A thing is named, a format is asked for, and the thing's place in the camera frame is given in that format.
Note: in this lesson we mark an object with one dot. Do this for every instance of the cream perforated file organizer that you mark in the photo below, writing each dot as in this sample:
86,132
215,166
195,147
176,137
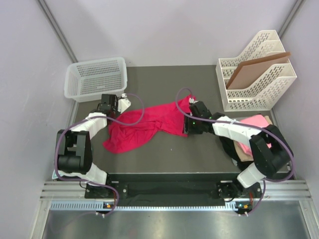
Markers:
263,94

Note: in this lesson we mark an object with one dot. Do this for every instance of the aluminium frame rail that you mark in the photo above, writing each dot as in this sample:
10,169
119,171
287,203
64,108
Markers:
292,190

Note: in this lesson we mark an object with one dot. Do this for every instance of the beige folded t shirt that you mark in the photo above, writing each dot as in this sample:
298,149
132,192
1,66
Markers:
242,156

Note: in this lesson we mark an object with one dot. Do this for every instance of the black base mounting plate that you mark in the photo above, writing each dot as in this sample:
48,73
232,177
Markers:
180,189

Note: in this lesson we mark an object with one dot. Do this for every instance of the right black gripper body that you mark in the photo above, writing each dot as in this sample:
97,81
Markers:
192,125

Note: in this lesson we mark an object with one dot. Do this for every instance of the black folded t shirt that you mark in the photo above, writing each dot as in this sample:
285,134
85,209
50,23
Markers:
228,149

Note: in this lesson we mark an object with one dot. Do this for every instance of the brown cardboard sheet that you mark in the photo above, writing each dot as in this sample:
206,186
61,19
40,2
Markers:
247,72

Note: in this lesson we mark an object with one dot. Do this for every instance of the red t shirt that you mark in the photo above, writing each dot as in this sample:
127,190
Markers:
166,118

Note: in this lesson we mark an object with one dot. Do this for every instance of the white perforated plastic basket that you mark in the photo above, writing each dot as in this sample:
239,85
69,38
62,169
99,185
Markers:
89,80

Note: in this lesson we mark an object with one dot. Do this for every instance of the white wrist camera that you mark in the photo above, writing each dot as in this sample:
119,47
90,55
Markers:
123,103
192,100

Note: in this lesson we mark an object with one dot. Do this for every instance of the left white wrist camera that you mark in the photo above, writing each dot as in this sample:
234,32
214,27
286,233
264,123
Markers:
123,103

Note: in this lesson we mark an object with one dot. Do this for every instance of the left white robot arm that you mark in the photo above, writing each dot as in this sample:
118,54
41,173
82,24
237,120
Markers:
74,156

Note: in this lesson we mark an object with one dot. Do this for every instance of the teal and white hanger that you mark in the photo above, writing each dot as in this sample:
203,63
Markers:
54,176

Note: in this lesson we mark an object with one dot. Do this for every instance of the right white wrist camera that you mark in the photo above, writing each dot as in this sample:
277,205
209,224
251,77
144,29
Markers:
192,100

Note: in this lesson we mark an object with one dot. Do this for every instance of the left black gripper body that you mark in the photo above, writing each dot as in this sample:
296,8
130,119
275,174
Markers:
114,109

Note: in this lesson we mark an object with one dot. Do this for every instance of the pink folded t shirt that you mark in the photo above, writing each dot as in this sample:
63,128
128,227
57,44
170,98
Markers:
257,120

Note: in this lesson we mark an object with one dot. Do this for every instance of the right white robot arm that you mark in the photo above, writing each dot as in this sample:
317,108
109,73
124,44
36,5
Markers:
224,126

